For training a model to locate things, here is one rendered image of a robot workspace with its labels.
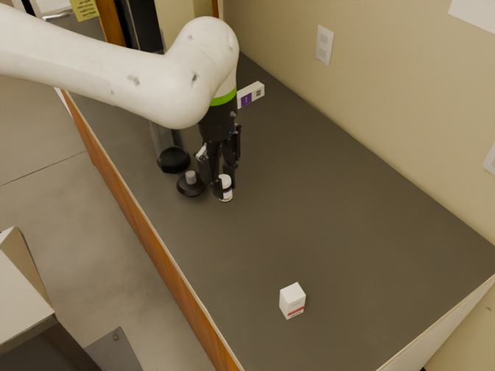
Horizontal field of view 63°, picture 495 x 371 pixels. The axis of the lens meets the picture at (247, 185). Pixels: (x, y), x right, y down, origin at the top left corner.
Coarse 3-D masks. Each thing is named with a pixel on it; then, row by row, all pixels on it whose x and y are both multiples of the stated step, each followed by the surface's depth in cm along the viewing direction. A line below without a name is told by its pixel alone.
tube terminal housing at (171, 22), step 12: (156, 0) 118; (168, 0) 119; (180, 0) 121; (192, 0) 124; (204, 0) 135; (156, 12) 122; (168, 12) 121; (180, 12) 124; (192, 12) 126; (204, 12) 136; (168, 24) 124; (180, 24) 126; (168, 36) 126; (168, 48) 129
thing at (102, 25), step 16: (32, 0) 130; (48, 0) 132; (64, 0) 134; (80, 0) 136; (96, 0) 138; (112, 0) 141; (48, 16) 135; (64, 16) 138; (80, 16) 140; (96, 16) 142; (112, 16) 144; (80, 32) 143; (96, 32) 146; (112, 32) 148
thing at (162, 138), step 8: (152, 128) 112; (160, 128) 111; (168, 128) 112; (152, 136) 116; (160, 136) 114; (168, 136) 114; (176, 136) 115; (160, 144) 116; (168, 144) 116; (176, 144) 117; (184, 144) 121; (160, 152) 119; (168, 152) 118; (176, 152) 119; (184, 152) 122; (160, 160) 122; (168, 160) 120; (176, 160) 121; (184, 160) 124
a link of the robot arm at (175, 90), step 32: (0, 32) 61; (32, 32) 61; (64, 32) 62; (0, 64) 63; (32, 64) 61; (64, 64) 61; (96, 64) 60; (128, 64) 59; (160, 64) 59; (192, 64) 60; (96, 96) 63; (128, 96) 60; (160, 96) 58; (192, 96) 59
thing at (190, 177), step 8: (184, 176) 118; (192, 176) 114; (200, 176) 118; (176, 184) 118; (184, 184) 116; (192, 184) 116; (200, 184) 116; (184, 192) 115; (192, 192) 115; (200, 192) 116
